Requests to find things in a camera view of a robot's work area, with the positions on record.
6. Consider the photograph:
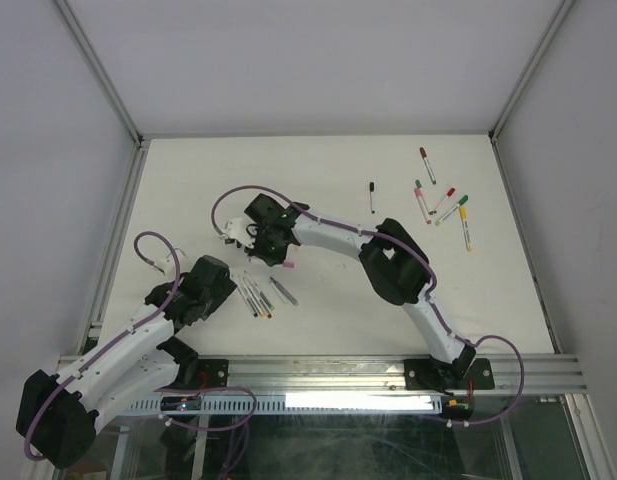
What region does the aluminium front rail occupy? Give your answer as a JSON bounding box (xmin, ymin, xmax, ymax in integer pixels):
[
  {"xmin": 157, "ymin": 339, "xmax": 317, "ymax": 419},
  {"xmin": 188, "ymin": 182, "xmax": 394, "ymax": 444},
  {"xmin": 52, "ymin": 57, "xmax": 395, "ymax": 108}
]
[{"xmin": 200, "ymin": 354, "xmax": 588, "ymax": 397}]

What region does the yellow marker pen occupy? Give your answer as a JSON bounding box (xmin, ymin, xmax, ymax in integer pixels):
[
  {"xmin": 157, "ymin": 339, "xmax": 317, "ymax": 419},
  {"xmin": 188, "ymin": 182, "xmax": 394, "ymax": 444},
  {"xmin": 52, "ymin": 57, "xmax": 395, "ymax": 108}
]
[{"xmin": 240, "ymin": 276, "xmax": 267, "ymax": 318}]

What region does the pink cap marker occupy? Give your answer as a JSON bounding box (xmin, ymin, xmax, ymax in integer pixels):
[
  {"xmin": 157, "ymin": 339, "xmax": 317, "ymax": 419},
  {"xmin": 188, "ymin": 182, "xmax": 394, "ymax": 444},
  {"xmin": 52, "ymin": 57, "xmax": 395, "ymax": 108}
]
[{"xmin": 414, "ymin": 186, "xmax": 432, "ymax": 225}]

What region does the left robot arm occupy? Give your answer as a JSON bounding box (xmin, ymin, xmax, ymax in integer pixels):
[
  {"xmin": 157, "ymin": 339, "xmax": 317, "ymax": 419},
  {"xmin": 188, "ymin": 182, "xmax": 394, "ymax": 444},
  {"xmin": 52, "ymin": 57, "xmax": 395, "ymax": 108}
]
[{"xmin": 16, "ymin": 255, "xmax": 236, "ymax": 469}]

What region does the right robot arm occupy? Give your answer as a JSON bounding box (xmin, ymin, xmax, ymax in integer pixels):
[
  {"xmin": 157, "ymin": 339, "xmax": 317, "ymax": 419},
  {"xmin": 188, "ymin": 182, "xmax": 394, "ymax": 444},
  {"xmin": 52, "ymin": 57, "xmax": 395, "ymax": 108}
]
[{"xmin": 245, "ymin": 194, "xmax": 475, "ymax": 387}]

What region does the blue marker pen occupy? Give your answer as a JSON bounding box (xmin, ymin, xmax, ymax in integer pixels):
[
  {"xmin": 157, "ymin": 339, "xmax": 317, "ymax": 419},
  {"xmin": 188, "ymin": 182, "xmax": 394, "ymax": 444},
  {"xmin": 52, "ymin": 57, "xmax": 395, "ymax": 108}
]
[{"xmin": 232, "ymin": 275, "xmax": 259, "ymax": 318}]

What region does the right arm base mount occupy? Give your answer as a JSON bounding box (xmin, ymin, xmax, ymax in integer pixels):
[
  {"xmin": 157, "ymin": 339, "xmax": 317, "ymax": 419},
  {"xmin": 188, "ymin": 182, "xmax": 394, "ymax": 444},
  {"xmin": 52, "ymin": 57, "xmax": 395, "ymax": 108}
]
[{"xmin": 403, "ymin": 346, "xmax": 495, "ymax": 394}]

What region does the slotted cable duct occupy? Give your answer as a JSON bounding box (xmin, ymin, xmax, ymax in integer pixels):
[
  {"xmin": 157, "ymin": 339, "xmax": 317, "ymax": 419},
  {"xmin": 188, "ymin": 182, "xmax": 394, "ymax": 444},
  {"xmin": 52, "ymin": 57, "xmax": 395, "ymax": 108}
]
[{"xmin": 122, "ymin": 392, "xmax": 442, "ymax": 417}]

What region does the dark red cap marker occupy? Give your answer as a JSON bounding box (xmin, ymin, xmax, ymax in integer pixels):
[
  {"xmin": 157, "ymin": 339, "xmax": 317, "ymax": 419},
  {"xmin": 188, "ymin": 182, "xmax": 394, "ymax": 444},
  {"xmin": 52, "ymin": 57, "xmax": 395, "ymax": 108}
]
[{"xmin": 419, "ymin": 147, "xmax": 437, "ymax": 185}]

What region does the brown cap marker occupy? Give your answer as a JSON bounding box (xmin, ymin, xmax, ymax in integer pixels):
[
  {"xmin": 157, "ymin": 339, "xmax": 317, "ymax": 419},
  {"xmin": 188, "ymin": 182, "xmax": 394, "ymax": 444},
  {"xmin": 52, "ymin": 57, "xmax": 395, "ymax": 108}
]
[{"xmin": 244, "ymin": 272, "xmax": 272, "ymax": 318}]

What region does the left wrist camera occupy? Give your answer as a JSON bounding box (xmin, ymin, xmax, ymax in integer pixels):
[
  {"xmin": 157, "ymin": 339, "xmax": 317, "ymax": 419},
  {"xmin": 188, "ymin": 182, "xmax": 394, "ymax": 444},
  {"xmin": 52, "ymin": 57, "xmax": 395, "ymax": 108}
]
[{"xmin": 153, "ymin": 256, "xmax": 189, "ymax": 277}]

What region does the light green cap marker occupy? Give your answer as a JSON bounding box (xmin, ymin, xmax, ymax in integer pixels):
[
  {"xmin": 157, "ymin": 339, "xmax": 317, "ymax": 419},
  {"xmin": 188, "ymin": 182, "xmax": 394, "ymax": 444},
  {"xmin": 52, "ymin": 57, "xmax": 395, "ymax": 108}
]
[{"xmin": 268, "ymin": 277, "xmax": 290, "ymax": 304}]

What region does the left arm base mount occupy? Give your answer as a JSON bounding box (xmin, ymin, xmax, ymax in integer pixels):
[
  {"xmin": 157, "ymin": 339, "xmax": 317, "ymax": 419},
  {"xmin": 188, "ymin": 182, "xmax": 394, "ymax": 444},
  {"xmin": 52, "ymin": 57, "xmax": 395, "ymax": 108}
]
[{"xmin": 157, "ymin": 337, "xmax": 229, "ymax": 391}]

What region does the controller board with LEDs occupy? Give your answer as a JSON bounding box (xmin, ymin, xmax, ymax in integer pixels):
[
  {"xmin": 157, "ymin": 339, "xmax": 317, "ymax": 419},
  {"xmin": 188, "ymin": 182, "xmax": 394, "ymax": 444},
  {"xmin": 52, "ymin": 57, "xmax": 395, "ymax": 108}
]
[{"xmin": 160, "ymin": 395, "xmax": 205, "ymax": 412}]

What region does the small black cap marker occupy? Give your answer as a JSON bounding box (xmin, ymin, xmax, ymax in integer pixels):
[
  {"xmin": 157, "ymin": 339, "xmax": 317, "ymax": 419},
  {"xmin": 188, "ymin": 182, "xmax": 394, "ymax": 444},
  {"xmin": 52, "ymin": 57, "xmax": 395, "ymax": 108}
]
[{"xmin": 369, "ymin": 181, "xmax": 376, "ymax": 215}]

